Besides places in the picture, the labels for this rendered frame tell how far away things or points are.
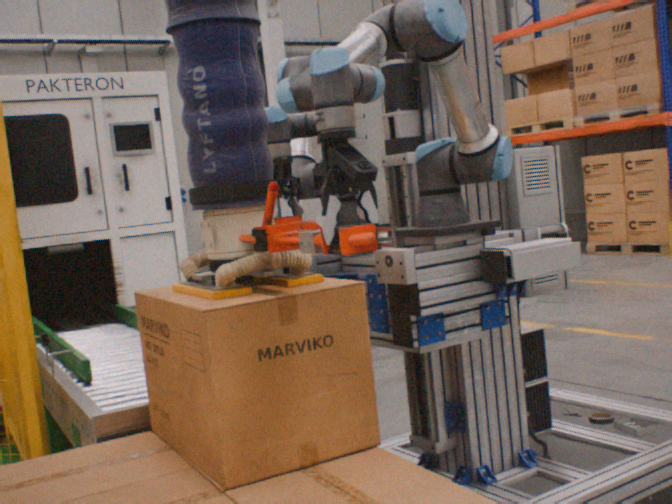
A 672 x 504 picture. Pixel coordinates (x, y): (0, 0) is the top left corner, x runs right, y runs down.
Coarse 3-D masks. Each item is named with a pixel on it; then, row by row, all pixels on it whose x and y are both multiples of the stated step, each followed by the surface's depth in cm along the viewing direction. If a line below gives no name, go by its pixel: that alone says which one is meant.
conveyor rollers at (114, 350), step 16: (64, 336) 419; (80, 336) 408; (96, 336) 402; (112, 336) 397; (128, 336) 391; (48, 352) 373; (96, 352) 357; (112, 352) 352; (128, 352) 347; (64, 368) 326; (96, 368) 322; (112, 368) 317; (128, 368) 318; (80, 384) 293; (96, 384) 295; (112, 384) 289; (128, 384) 284; (144, 384) 285; (96, 400) 269; (112, 400) 263; (128, 400) 265; (144, 400) 259
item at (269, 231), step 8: (280, 224) 183; (288, 224) 176; (296, 224) 177; (256, 232) 177; (264, 232) 174; (272, 232) 174; (280, 232) 175; (256, 240) 180; (264, 240) 176; (272, 240) 174; (256, 248) 179; (264, 248) 174; (272, 248) 174; (280, 248) 175; (288, 248) 176; (296, 248) 177
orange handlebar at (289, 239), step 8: (304, 224) 214; (312, 224) 215; (288, 232) 168; (296, 232) 167; (368, 232) 145; (240, 240) 193; (248, 240) 188; (280, 240) 171; (288, 240) 167; (296, 240) 163; (320, 240) 153; (352, 240) 143; (360, 240) 143; (368, 240) 143
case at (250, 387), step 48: (288, 288) 189; (336, 288) 183; (144, 336) 217; (192, 336) 178; (240, 336) 172; (288, 336) 177; (336, 336) 183; (192, 384) 183; (240, 384) 172; (288, 384) 178; (336, 384) 184; (192, 432) 188; (240, 432) 172; (288, 432) 178; (336, 432) 184; (240, 480) 173
